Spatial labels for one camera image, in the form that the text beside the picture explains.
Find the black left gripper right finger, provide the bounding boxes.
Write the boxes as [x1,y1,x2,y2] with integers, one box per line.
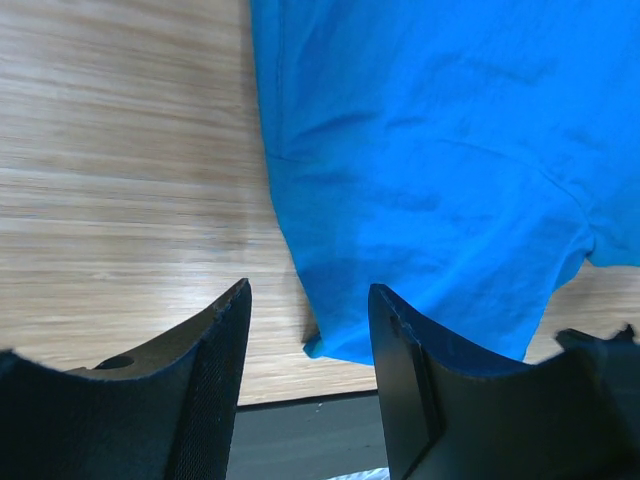
[368,284,639,479]

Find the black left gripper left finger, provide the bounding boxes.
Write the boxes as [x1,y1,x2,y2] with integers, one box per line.
[1,279,252,479]

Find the blue t shirt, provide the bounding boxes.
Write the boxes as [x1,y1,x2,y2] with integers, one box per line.
[249,1,639,364]

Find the white slotted cable duct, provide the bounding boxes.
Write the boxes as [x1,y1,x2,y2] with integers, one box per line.
[327,467,390,480]

